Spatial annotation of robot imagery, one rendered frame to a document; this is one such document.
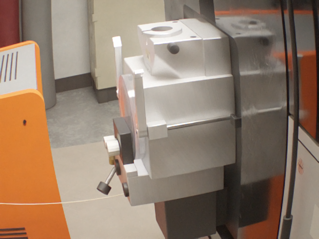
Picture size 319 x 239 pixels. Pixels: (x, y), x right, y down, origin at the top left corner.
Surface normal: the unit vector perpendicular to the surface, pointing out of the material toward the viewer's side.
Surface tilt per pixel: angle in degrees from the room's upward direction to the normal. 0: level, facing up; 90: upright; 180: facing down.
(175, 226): 90
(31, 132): 90
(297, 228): 90
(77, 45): 90
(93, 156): 0
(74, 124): 0
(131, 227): 0
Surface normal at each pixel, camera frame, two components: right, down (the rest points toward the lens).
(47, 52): 0.78, 0.21
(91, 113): -0.07, -0.91
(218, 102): 0.24, 0.38
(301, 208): -0.97, 0.15
